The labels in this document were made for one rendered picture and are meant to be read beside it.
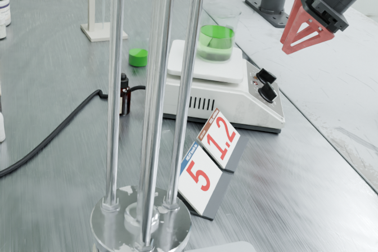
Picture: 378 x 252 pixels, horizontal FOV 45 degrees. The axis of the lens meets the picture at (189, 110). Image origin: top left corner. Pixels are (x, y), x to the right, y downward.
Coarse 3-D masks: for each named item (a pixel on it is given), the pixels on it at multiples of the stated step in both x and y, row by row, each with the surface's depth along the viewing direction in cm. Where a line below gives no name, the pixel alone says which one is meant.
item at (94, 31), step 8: (88, 0) 94; (88, 8) 95; (88, 16) 96; (80, 24) 100; (88, 24) 97; (96, 24) 101; (104, 24) 102; (88, 32) 97; (96, 32) 98; (104, 32) 98; (96, 40) 95; (104, 40) 96
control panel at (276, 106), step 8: (248, 64) 79; (248, 72) 77; (256, 72) 79; (248, 80) 74; (256, 80) 76; (248, 88) 71; (256, 88) 74; (256, 96) 71; (264, 104) 71; (272, 104) 73; (280, 104) 75; (280, 112) 73
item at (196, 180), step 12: (192, 156) 60; (204, 156) 62; (192, 168) 59; (204, 168) 60; (216, 168) 62; (180, 180) 56; (192, 180) 57; (204, 180) 59; (192, 192) 56; (204, 192) 58
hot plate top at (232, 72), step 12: (180, 48) 76; (168, 60) 72; (180, 60) 72; (240, 60) 75; (168, 72) 69; (180, 72) 69; (204, 72) 69; (216, 72) 70; (228, 72) 70; (240, 72) 71
